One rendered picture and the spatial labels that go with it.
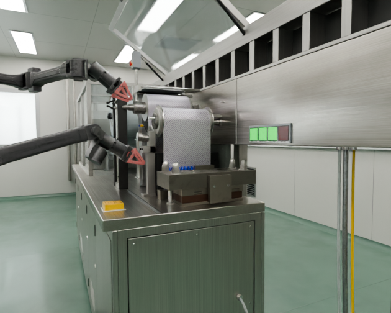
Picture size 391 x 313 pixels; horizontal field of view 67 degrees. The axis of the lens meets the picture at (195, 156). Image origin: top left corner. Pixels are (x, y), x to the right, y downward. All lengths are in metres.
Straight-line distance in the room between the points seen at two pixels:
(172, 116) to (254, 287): 0.82
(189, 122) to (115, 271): 0.70
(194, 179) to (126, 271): 0.41
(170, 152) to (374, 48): 0.85
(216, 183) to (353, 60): 0.64
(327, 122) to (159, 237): 0.68
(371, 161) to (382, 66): 2.88
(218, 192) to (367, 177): 2.75
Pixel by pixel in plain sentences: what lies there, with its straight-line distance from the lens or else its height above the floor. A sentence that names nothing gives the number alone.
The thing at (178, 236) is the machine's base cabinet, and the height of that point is 0.81.
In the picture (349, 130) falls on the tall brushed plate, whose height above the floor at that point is 1.19.
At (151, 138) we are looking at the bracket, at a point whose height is 1.17.
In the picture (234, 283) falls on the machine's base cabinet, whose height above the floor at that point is 0.58.
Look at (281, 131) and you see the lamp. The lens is 1.13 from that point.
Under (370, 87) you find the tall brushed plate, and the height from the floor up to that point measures 1.30.
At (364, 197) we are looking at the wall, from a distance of 3.84.
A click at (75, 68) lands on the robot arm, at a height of 1.45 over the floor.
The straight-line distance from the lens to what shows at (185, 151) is 1.37.
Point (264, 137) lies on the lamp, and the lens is 1.21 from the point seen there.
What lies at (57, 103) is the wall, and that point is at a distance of 6.87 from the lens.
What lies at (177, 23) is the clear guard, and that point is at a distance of 1.76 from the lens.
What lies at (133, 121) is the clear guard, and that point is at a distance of 2.36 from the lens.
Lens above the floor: 1.16
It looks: 3 degrees down
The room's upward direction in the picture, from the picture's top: straight up
